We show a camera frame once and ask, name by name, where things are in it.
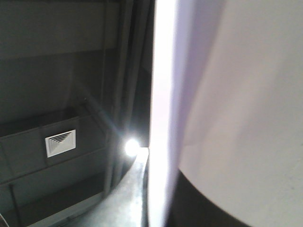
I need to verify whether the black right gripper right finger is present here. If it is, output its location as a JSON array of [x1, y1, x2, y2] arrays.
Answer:
[[166, 171, 247, 227]]

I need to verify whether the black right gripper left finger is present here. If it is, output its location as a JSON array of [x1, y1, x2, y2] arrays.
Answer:
[[33, 148, 149, 227]]

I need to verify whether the white ceiling air vent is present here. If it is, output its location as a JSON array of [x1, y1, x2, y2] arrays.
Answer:
[[45, 130, 76, 157]]

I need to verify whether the white paper sheet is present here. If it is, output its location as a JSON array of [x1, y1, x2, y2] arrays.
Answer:
[[148, 0, 303, 227]]

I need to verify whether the bright ceiling spotlight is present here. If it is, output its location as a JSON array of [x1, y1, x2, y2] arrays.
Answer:
[[125, 139, 140, 157]]

